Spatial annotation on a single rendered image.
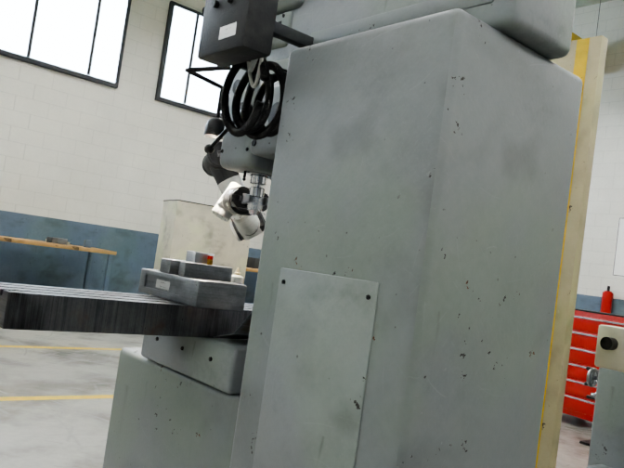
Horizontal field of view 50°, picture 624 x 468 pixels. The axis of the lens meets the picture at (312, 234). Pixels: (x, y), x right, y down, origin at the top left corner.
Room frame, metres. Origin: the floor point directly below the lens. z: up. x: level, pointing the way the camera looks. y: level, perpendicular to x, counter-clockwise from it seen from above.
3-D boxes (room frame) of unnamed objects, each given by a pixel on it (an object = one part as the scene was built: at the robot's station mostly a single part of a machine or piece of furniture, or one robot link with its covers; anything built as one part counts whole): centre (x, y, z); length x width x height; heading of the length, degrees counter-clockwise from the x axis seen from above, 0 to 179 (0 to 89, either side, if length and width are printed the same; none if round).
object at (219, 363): (1.97, 0.18, 0.78); 0.50 x 0.35 x 0.12; 40
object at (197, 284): (1.89, 0.32, 0.97); 0.35 x 0.15 x 0.11; 39
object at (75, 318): (1.93, 0.23, 0.88); 1.24 x 0.23 x 0.08; 130
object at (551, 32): (1.59, -0.14, 1.66); 0.80 x 0.23 x 0.20; 40
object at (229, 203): (2.05, 0.22, 1.23); 0.13 x 0.12 x 0.10; 116
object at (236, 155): (1.96, 0.18, 1.47); 0.21 x 0.19 x 0.32; 130
